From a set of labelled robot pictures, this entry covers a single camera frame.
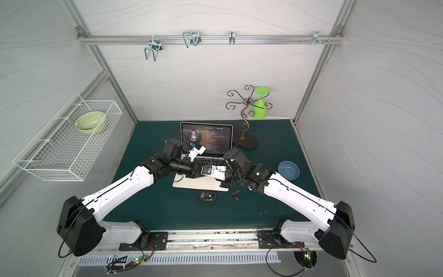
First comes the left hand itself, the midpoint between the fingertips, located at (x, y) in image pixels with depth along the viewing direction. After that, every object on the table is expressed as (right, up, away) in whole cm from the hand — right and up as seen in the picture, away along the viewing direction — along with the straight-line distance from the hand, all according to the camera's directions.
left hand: (212, 174), depth 70 cm
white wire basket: (-58, +10, -5) cm, 59 cm away
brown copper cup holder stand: (+17, +33, +16) cm, 40 cm away
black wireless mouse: (-3, -14, +14) cm, 20 cm away
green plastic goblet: (+23, +29, +14) cm, 40 cm away
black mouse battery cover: (+11, -15, +18) cm, 26 cm away
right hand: (+1, +1, +3) cm, 3 cm away
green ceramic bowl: (-53, +22, +3) cm, 57 cm away
